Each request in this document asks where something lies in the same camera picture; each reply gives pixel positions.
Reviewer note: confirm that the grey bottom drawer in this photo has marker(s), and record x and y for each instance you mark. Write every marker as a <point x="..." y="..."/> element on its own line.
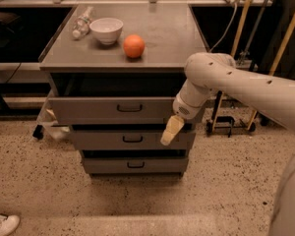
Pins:
<point x="135" y="165"/>

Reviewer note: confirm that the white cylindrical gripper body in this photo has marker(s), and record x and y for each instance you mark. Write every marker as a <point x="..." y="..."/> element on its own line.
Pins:
<point x="184" y="107"/>

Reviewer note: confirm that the orange fruit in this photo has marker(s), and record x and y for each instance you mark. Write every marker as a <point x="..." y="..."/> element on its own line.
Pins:
<point x="134" y="46"/>

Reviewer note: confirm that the clear plastic water bottle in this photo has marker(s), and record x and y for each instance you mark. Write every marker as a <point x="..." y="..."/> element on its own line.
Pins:
<point x="81" y="24"/>

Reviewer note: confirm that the grey metal drawer cabinet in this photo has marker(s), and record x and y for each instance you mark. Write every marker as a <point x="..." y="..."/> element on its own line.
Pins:
<point x="86" y="68"/>

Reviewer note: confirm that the black caster wheel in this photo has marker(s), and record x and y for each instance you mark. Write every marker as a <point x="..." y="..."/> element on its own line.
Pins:
<point x="38" y="132"/>

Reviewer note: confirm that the grey drawer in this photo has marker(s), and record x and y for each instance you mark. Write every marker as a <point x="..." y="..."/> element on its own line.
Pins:
<point x="112" y="110"/>
<point x="135" y="165"/>
<point x="128" y="139"/>

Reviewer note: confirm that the grey middle drawer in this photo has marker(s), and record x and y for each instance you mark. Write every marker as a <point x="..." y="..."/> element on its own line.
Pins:
<point x="128" y="139"/>

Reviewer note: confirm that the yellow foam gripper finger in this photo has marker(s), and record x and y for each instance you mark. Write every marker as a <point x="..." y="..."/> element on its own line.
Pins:
<point x="173" y="127"/>

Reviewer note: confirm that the white ceramic bowl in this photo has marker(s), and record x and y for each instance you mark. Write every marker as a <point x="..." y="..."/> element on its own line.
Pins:
<point x="106" y="30"/>

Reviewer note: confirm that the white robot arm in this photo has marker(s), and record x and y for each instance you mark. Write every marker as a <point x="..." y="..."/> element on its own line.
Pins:
<point x="272" y="96"/>

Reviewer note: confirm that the grey top drawer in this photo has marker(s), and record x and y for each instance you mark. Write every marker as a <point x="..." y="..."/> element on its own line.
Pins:
<point x="112" y="110"/>

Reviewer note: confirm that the white shoe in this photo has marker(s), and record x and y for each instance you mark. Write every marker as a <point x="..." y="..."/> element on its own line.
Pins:
<point x="8" y="224"/>

